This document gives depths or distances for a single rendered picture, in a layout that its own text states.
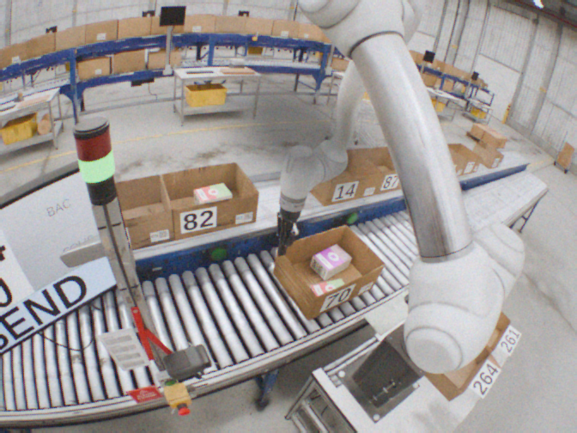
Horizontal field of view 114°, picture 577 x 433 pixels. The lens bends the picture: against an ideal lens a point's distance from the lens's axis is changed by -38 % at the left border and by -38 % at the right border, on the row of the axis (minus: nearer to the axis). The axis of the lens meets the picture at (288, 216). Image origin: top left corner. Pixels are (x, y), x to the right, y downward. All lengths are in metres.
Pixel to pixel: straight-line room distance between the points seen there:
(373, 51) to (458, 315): 0.42
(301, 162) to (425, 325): 0.60
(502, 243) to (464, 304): 0.21
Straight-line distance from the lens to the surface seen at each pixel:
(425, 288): 0.49
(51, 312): 0.70
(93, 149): 0.38
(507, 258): 0.65
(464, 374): 1.45
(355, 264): 1.50
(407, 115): 0.47
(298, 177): 0.90
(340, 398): 1.15
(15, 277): 0.63
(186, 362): 0.77
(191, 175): 1.50
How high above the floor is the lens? 1.79
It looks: 38 degrees down
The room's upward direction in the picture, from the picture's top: 12 degrees clockwise
